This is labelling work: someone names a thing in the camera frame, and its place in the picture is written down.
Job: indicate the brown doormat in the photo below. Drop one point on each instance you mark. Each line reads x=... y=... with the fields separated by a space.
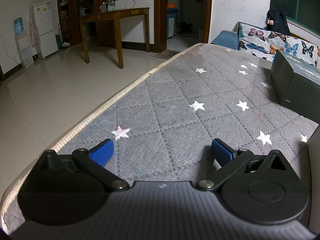
x=166 y=54

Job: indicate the white mop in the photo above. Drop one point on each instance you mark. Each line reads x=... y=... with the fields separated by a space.
x=65 y=44

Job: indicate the pink hanging cloth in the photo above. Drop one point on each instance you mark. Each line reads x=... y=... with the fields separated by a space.
x=33 y=33

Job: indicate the white cardboard box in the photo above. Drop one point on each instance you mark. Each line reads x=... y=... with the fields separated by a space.
x=315 y=160

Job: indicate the butterfly print cushion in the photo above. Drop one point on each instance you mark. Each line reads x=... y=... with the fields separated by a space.
x=290 y=46
x=252 y=40

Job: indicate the pale green jar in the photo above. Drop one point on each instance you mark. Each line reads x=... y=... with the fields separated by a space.
x=112 y=5

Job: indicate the blue water bottle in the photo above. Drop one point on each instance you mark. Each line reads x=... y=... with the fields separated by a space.
x=18 y=26

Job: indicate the orange basin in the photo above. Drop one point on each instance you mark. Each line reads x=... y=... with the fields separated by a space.
x=173 y=5

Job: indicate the brown wooden door frame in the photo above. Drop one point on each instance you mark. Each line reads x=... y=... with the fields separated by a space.
x=160 y=17

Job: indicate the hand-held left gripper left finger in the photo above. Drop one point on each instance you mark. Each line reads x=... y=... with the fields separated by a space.
x=102 y=152

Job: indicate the black backpack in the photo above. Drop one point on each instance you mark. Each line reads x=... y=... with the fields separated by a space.
x=278 y=22

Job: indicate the white water dispenser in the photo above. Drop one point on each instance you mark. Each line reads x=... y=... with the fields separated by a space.
x=23 y=50

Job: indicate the clear glass jar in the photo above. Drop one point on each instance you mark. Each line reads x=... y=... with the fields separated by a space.
x=103 y=7

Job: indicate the blue and white cabinet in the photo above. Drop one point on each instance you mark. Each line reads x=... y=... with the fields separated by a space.
x=171 y=25

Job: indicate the brown wooden table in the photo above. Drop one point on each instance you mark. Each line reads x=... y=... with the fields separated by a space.
x=115 y=14

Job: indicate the dark grey box lid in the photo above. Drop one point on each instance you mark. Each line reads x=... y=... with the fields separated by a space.
x=295 y=85

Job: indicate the white microwave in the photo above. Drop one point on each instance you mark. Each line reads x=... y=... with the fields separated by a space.
x=86 y=11

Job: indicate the white refrigerator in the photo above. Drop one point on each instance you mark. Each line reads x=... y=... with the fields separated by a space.
x=46 y=30

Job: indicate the blue sofa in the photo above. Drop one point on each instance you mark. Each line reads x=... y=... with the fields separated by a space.
x=223 y=38

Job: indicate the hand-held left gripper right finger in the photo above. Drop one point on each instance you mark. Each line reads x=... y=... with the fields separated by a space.
x=220 y=152

